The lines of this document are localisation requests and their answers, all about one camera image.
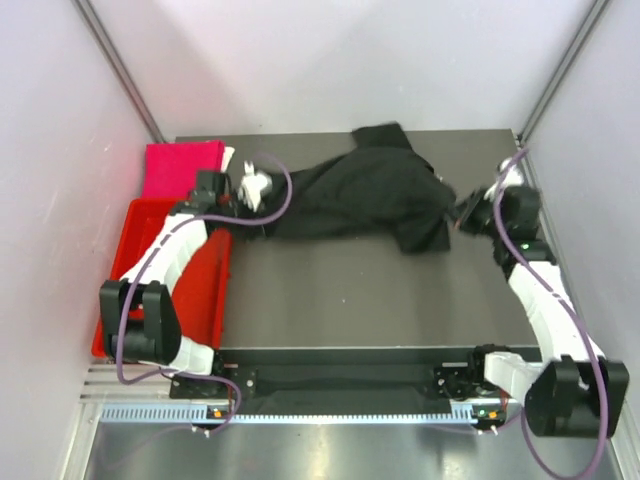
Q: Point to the folded pink t-shirt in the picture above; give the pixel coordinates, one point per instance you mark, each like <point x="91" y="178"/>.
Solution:
<point x="171" y="168"/>

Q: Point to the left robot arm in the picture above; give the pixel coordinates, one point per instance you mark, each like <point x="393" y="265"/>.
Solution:
<point x="139" y="320"/>

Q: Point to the corner aluminium post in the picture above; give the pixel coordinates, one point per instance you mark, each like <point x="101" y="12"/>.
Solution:
<point x="106" y="45"/>
<point x="586" y="27"/>

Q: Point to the left corner aluminium post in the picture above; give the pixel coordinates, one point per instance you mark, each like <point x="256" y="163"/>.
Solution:
<point x="106" y="45"/>

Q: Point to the black t-shirt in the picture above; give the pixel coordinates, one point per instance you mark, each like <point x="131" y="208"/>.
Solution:
<point x="380" y="187"/>

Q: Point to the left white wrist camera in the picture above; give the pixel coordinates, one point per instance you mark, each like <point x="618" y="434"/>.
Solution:
<point x="255" y="184"/>

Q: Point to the folded white t-shirt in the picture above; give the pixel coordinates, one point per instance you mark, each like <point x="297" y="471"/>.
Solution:
<point x="227" y="156"/>

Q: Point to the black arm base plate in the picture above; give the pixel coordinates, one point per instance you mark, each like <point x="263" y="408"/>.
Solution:
<point x="354" y="380"/>

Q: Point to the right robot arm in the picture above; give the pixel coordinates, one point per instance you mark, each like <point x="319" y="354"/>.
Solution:
<point x="575" y="392"/>

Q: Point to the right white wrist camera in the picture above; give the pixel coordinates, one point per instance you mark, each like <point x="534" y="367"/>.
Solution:
<point x="507" y="176"/>

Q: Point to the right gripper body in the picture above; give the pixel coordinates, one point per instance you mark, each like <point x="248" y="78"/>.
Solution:
<point x="482" y="219"/>

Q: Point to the right corner aluminium post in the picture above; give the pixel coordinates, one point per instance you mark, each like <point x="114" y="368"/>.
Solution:
<point x="586" y="27"/>

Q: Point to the grey slotted cable duct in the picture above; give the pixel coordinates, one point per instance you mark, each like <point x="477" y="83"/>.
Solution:
<point x="202" y="414"/>

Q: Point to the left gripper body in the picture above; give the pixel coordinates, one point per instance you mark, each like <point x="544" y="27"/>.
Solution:
<point x="235" y="208"/>

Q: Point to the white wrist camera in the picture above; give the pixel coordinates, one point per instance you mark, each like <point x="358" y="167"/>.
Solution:
<point x="255" y="184"/>
<point x="507" y="176"/>

